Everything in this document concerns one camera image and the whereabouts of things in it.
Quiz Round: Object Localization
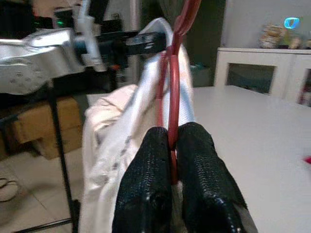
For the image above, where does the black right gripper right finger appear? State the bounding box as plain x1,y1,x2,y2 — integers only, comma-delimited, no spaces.
176,121,249,233

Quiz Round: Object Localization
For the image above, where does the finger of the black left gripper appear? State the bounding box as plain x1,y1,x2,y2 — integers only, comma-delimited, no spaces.
126,32,169,56

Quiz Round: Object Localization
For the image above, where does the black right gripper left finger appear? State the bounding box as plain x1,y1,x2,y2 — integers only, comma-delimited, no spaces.
112,126,174,233

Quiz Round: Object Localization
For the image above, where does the red plastic hanger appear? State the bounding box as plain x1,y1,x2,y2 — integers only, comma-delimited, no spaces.
155,0,203,186

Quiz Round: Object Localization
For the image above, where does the printed white shirt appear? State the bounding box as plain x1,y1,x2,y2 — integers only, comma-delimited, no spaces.
80,18,195,233

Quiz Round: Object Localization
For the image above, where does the white table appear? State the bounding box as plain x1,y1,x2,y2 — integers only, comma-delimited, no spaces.
191,84,311,233

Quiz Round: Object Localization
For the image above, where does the white glass door cabinet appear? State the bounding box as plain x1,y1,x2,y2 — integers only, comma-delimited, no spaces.
215,47,311,107

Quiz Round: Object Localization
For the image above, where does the large cardboard box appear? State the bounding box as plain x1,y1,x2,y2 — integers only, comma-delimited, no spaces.
9,96,85,160

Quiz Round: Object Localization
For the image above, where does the beige ornament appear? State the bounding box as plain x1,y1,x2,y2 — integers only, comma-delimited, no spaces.
259,21,286,49

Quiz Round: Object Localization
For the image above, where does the white slipper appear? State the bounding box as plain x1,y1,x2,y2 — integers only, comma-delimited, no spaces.
0,178,19,202

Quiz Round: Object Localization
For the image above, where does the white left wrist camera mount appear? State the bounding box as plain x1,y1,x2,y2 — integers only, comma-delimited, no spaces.
72,0,106,72

